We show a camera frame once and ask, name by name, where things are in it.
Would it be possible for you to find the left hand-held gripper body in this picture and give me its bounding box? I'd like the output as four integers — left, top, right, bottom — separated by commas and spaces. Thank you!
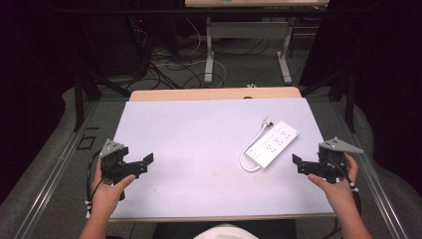
99, 138, 133, 201

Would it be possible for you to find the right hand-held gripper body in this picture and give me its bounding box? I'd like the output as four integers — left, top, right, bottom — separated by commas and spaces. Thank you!
316, 136, 364, 184

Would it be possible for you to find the person's left hand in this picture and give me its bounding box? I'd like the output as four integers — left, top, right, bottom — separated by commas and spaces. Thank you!
91, 158, 137, 220

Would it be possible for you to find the person's right hand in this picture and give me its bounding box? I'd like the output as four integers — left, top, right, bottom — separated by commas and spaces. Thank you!
308, 152, 360, 213

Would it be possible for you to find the white power strip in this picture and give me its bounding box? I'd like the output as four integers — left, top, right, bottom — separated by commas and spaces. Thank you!
246, 119, 300, 169

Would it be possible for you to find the white table mat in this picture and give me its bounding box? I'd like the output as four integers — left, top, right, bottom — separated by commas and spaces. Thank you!
109, 97, 334, 221

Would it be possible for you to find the black metal stand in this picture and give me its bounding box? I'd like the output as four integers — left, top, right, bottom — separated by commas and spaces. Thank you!
73, 68, 132, 132
299, 68, 358, 133

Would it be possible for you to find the wooden table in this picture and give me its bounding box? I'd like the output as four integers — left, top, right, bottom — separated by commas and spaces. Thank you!
107, 86, 336, 223

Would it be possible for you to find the person's white shirt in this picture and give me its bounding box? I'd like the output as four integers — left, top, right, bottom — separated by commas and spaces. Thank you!
193, 223, 261, 239

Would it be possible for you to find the dark computer tower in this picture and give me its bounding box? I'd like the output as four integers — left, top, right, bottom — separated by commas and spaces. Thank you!
78, 14, 152, 78

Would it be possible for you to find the white desk with grey legs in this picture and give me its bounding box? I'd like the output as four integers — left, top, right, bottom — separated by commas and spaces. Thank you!
184, 0, 330, 86

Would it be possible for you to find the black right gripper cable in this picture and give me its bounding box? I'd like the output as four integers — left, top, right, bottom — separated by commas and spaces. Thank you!
324, 155, 362, 215

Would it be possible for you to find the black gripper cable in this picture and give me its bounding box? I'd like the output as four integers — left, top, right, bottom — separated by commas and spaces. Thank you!
85, 149, 105, 215
324, 155, 362, 215

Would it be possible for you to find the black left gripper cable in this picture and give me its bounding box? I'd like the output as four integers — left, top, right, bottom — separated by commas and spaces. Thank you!
85, 149, 105, 215

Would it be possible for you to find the white power strip cable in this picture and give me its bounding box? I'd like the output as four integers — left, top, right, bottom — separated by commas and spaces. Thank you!
239, 122, 271, 173

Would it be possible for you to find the aluminium floor rail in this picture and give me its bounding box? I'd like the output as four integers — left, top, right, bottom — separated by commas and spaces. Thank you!
330, 99, 410, 239
12, 100, 102, 239

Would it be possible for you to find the tangle of black floor cables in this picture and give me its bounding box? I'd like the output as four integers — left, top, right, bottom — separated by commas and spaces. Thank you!
125, 18, 272, 91

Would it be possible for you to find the white floor cable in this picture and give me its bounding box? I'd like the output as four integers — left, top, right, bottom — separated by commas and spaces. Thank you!
154, 59, 229, 90

